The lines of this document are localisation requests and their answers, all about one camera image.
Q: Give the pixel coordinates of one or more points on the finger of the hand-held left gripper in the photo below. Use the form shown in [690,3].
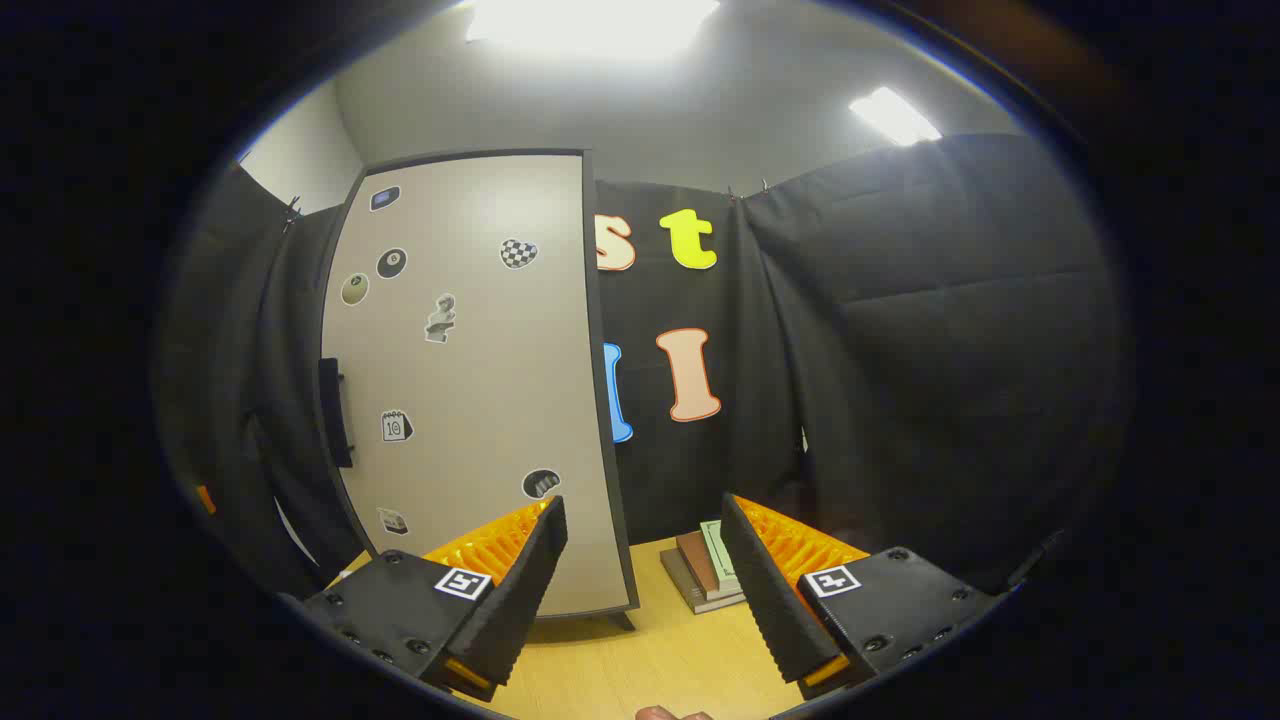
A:
[206,499]

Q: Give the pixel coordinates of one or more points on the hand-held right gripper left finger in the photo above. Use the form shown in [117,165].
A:
[520,590]

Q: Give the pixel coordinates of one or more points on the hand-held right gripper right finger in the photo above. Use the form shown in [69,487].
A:
[770,590]

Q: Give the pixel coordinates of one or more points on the beige cabinet door with stickers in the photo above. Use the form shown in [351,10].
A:
[480,400]

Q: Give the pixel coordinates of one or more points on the dark grey cabinet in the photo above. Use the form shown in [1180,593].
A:
[592,300]

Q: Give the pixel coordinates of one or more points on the brown book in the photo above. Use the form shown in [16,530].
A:
[697,565]

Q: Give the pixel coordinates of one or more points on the black backdrop cloth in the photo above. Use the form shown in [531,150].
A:
[900,350]

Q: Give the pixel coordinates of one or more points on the small ceiling light panel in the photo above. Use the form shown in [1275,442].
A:
[895,115]

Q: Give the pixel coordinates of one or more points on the large ceiling light panel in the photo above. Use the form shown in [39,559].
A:
[590,25]

